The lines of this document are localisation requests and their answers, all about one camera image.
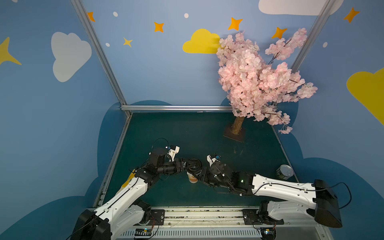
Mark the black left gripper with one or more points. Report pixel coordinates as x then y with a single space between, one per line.
180 165

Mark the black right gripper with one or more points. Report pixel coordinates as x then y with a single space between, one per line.
205 174

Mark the black plastic cup lid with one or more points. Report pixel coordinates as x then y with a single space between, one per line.
193 166

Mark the printed paper milk tea cup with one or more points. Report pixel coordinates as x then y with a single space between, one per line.
192 178

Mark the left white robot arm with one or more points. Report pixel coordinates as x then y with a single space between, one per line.
124 210

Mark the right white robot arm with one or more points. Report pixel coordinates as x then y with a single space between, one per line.
315 201

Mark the silver tin can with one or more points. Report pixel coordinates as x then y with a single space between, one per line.
284 172

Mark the left green circuit board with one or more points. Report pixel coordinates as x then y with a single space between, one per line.
145 233

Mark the green circuit board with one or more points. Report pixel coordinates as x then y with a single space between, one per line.
268 234
145 233

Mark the right green circuit board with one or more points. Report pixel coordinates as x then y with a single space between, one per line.
268 234

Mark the pink cherry blossom tree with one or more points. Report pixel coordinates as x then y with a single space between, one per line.
255 87

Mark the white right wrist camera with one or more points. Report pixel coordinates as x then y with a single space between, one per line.
213 158

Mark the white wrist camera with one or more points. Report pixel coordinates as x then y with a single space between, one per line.
213 158
173 150

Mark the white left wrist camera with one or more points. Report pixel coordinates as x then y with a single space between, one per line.
173 150

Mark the horizontal aluminium frame rail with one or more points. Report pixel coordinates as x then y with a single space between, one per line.
164 108

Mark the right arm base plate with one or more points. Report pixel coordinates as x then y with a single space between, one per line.
255 217

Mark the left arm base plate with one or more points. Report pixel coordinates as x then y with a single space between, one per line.
154 217

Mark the left side table rail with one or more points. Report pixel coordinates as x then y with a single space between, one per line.
108 176

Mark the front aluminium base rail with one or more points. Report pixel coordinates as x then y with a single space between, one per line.
223 223

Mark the left aluminium frame post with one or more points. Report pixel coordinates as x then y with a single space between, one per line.
88 26

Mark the aluminium frame post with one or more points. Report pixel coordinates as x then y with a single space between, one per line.
313 34
88 26

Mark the right aluminium frame post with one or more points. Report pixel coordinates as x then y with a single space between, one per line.
313 34

